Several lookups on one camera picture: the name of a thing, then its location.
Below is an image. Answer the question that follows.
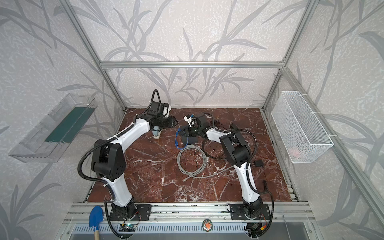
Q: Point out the blue cable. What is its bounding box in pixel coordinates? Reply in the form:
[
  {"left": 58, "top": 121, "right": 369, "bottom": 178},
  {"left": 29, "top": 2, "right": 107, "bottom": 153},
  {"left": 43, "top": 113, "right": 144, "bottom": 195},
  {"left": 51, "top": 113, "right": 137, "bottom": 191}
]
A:
[{"left": 174, "top": 127, "right": 190, "bottom": 151}]

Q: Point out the black power adapter with cable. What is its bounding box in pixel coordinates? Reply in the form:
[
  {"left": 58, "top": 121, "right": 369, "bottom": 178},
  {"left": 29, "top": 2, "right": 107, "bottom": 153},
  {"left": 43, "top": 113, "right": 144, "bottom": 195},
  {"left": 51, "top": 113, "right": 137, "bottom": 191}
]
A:
[{"left": 208, "top": 113, "right": 240, "bottom": 132}]

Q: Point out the dark grey network switch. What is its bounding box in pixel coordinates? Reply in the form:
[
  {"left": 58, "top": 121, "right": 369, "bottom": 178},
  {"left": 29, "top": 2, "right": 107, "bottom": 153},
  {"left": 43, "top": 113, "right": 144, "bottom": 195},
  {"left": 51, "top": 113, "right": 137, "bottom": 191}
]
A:
[{"left": 181, "top": 136, "right": 199, "bottom": 146}]

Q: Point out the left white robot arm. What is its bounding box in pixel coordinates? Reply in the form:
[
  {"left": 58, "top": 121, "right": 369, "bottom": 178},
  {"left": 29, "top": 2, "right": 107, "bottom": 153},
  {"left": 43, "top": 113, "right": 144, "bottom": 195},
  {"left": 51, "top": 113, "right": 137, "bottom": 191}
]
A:
[{"left": 77, "top": 101, "right": 178, "bottom": 219}]

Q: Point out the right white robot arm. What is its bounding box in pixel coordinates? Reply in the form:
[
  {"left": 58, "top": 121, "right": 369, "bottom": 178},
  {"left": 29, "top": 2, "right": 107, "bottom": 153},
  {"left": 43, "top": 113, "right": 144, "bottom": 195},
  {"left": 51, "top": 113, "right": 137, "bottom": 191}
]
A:
[{"left": 182, "top": 113, "right": 273, "bottom": 220}]

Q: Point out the grey phone slab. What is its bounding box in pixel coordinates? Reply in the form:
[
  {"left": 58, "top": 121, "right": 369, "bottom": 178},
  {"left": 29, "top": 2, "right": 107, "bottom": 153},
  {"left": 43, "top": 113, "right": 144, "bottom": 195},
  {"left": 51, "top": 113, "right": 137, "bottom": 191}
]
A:
[{"left": 153, "top": 126, "right": 162, "bottom": 139}]

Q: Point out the pink item in basket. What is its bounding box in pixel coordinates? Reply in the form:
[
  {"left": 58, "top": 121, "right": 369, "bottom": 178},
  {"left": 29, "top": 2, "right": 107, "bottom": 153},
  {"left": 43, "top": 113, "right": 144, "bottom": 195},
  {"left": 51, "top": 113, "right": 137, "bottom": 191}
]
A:
[{"left": 288, "top": 147, "right": 304, "bottom": 159}]

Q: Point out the red round button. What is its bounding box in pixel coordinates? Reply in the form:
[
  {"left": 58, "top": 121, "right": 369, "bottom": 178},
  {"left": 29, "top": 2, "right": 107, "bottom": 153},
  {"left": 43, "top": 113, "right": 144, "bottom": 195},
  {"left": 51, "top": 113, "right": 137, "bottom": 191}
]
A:
[{"left": 202, "top": 219, "right": 213, "bottom": 232}]

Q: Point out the green circuit board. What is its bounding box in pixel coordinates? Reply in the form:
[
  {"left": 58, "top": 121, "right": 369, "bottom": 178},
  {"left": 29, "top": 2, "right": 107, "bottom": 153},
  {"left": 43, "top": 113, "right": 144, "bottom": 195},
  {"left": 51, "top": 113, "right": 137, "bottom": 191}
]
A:
[{"left": 119, "top": 223, "right": 137, "bottom": 232}]

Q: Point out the blue shovel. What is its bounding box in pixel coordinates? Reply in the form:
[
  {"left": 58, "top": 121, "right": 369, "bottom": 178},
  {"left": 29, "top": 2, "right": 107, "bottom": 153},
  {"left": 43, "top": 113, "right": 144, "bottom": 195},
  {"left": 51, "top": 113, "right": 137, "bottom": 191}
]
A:
[{"left": 89, "top": 206, "right": 104, "bottom": 240}]

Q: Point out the black cable with green plug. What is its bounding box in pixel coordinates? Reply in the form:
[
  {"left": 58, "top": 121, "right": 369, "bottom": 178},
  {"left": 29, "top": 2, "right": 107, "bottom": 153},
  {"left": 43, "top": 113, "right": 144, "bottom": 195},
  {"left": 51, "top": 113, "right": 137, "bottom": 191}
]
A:
[{"left": 201, "top": 137, "right": 227, "bottom": 160}]

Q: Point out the grey ethernet cable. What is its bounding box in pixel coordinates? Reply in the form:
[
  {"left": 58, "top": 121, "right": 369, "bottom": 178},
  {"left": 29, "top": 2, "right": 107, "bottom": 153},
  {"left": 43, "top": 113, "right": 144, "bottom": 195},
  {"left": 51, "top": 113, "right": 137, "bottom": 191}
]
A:
[{"left": 176, "top": 144, "right": 235, "bottom": 182}]

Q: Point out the white wire mesh basket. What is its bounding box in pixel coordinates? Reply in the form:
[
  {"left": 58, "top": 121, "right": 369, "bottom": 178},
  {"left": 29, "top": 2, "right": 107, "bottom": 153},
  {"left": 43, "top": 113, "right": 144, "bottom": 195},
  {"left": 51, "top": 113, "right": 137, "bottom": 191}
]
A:
[{"left": 272, "top": 91, "right": 334, "bottom": 164}]

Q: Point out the clear plastic wall bin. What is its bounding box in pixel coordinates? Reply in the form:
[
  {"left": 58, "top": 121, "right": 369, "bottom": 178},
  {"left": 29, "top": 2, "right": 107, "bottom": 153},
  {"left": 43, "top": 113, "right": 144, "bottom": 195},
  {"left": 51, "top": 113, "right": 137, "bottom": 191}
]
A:
[{"left": 9, "top": 94, "right": 98, "bottom": 163}]

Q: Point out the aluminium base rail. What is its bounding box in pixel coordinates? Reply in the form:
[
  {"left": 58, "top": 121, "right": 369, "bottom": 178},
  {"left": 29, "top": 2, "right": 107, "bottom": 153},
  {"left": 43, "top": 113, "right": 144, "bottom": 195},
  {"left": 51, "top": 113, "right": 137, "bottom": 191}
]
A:
[{"left": 64, "top": 202, "right": 316, "bottom": 224}]

